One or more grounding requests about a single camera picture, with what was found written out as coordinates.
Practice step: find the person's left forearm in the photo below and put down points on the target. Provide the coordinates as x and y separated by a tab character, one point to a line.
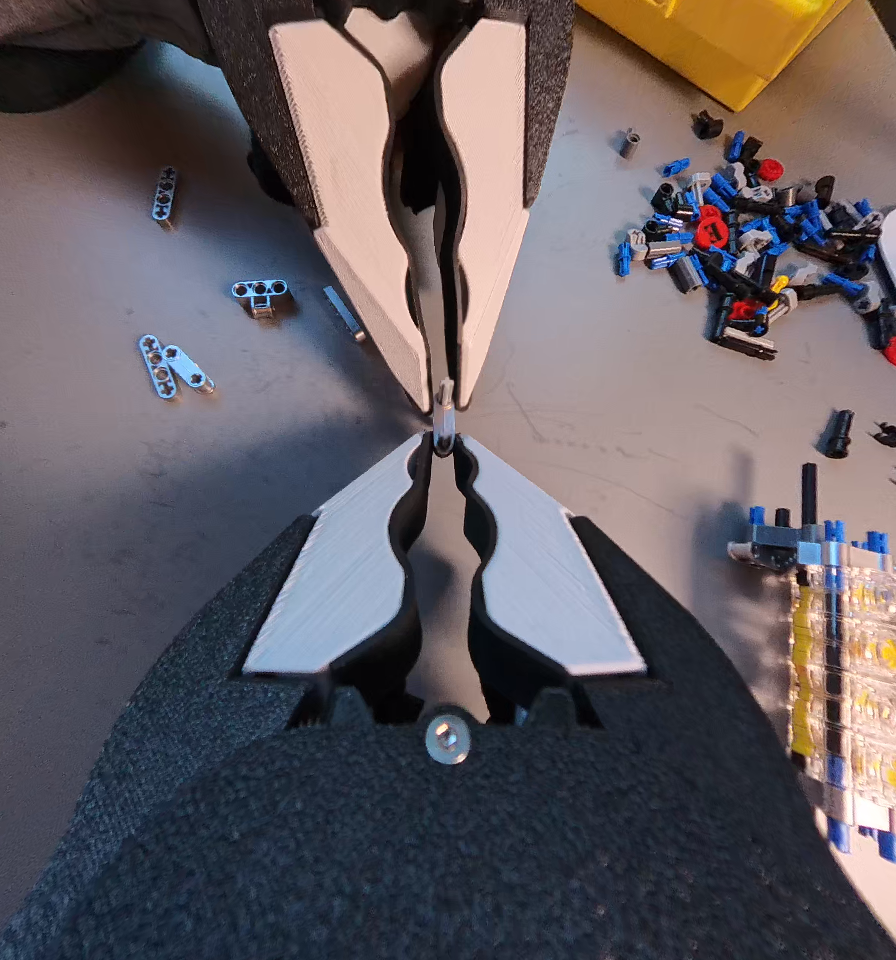
43	30

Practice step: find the clear toy engine block assembly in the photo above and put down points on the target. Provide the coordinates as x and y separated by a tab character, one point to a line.
852	660

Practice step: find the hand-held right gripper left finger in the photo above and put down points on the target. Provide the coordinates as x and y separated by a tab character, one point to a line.
328	592

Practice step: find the grey desk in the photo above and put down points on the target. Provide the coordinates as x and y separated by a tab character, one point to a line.
605	487

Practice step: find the yellow plastic bin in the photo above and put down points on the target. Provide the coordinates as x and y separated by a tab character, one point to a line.
717	45

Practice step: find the grey three-hole toy beam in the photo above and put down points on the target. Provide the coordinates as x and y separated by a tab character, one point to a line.
260	289

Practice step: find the small grey toy piece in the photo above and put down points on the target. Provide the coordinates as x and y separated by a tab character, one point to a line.
340	307

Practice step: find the black toy pin connector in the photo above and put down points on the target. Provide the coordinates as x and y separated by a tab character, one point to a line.
839	435

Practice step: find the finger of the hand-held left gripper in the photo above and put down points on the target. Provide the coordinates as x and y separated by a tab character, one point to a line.
493	150
343	150

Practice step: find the small black toy connector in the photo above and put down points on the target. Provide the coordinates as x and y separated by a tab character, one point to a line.
706	126

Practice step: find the thin silver toy liftarm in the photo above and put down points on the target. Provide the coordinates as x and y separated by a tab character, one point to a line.
155	364
444	431
191	371
165	196

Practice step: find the small grey toy bush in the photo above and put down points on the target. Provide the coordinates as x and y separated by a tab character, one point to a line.
628	144

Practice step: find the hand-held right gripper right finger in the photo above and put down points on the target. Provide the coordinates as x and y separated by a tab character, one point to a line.
560	592

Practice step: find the pile of blue black pins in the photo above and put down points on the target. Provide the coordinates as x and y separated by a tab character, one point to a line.
740	255

